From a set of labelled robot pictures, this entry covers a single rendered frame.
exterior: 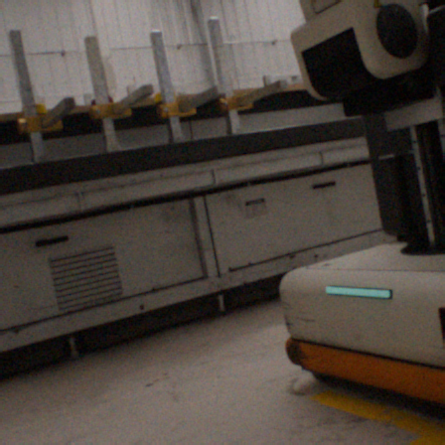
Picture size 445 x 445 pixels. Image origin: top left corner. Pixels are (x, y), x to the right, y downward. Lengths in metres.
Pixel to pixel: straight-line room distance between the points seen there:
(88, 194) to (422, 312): 1.31
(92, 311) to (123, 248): 0.27
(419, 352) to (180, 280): 1.47
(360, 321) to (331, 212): 1.68
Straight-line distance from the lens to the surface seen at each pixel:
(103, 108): 2.13
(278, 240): 2.70
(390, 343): 1.20
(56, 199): 2.07
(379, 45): 1.19
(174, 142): 2.20
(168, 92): 2.24
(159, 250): 2.43
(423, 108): 1.35
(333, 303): 1.29
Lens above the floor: 0.49
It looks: 3 degrees down
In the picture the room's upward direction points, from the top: 11 degrees counter-clockwise
